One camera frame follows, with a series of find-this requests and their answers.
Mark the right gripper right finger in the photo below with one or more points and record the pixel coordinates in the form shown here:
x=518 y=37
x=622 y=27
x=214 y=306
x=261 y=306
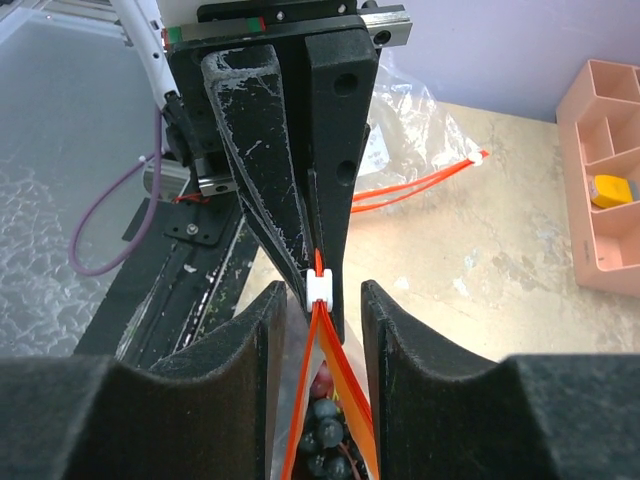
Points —
x=441 y=411

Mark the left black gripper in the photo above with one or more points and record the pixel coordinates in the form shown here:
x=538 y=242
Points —
x=290 y=85

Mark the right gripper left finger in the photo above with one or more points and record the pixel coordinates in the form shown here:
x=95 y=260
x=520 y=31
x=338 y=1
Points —
x=206 y=412

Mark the red grape bunch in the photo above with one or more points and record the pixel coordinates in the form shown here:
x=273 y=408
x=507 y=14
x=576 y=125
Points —
x=327 y=448

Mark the clear orange-zip bag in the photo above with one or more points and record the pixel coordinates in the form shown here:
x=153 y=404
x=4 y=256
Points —
x=322 y=343

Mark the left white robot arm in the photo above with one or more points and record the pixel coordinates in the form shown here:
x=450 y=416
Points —
x=144 y=23

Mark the yellow block in organizer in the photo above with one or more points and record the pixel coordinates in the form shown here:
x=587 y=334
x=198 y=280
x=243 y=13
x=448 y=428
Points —
x=608 y=191

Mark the orange desk file organizer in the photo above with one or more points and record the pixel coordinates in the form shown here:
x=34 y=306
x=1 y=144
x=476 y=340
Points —
x=598 y=128

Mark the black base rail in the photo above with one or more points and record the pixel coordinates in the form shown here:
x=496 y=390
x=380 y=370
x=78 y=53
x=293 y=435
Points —
x=181 y=282

